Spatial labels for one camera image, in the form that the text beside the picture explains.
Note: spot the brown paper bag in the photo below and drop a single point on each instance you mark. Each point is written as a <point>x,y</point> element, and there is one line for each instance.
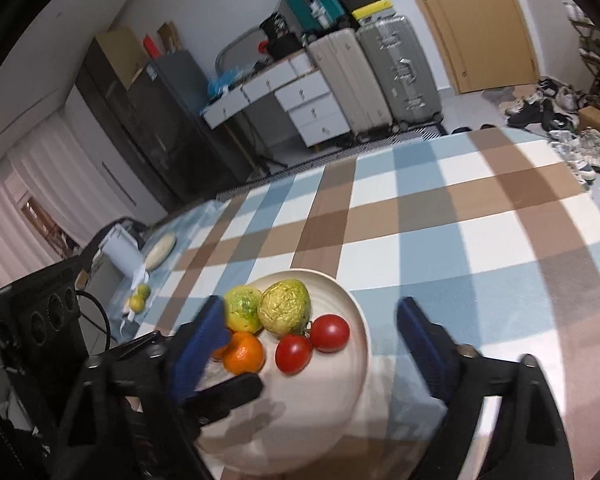
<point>169,37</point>

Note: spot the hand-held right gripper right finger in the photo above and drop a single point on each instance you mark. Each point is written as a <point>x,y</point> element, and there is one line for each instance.
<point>427,345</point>

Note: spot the blue plastic bag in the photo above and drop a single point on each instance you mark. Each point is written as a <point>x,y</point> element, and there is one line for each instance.
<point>225,82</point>

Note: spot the white drawer desk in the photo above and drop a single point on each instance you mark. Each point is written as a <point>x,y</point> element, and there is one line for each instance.
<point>300,102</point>

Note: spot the pile of shoes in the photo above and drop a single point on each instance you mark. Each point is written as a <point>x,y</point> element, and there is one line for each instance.
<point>570,130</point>

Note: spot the red tomato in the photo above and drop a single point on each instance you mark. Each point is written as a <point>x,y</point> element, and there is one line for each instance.
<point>293,355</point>
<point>330,332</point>

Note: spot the green yellow citrus fruit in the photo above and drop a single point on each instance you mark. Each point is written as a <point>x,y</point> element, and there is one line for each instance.
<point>244,307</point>

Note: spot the white kettle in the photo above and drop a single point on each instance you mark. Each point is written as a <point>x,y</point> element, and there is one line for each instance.
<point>122,252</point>

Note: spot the small cream plate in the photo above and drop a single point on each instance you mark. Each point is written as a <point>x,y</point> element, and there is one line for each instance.
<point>160,251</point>

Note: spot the grey door mat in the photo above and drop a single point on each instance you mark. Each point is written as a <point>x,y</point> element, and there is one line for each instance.
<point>505,94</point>

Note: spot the wooden shoe rack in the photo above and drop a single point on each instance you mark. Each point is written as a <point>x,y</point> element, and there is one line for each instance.
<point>595,40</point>

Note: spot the silver suitcase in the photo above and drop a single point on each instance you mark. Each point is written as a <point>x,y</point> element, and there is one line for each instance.
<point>400,72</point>

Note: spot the dark wardrobe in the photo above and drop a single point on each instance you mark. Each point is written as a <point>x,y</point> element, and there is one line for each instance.
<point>110,110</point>

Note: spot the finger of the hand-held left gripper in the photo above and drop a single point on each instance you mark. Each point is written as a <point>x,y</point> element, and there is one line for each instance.
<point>230,392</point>

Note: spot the red paper bag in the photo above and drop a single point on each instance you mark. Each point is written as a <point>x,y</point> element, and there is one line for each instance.
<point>152,46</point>

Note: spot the large cream plate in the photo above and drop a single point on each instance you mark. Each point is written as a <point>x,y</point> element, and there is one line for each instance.
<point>300,410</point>

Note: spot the pale yellow guava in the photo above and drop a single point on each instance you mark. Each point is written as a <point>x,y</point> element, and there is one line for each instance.
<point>285,307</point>

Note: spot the light blue tablecloth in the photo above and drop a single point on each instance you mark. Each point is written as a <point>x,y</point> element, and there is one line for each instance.
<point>195,220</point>

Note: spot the two small green-yellow fruits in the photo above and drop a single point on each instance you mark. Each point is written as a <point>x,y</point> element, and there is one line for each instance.
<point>137,303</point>

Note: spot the small cardboard box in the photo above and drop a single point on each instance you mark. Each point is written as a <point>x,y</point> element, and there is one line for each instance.
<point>597,119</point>

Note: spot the black chair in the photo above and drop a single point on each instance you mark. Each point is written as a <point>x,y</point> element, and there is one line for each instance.
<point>110,227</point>

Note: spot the white curtain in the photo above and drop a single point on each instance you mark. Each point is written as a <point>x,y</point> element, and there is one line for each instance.
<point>35,200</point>

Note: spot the beige suitcase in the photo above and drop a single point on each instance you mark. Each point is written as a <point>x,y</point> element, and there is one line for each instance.
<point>350,85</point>

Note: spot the row of assorted sneakers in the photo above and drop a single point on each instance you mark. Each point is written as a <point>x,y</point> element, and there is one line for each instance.
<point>580,15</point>

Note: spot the grey curved frame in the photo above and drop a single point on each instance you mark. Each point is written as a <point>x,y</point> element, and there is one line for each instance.
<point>235,45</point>

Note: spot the black bag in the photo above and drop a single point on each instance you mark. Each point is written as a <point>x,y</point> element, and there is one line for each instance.
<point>280,35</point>

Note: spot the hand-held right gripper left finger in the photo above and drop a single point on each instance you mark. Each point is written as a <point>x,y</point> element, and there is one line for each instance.
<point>200,345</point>

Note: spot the orange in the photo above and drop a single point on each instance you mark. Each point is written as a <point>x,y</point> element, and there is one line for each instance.
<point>243,355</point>
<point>221,347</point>

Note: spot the tall cardboard box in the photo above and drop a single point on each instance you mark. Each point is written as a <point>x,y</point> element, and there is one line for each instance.
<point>122,52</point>

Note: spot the wooden door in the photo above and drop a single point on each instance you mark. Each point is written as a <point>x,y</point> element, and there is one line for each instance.
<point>475,25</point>

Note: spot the dark grey fridge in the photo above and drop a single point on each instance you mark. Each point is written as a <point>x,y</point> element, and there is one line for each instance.
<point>185,125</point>

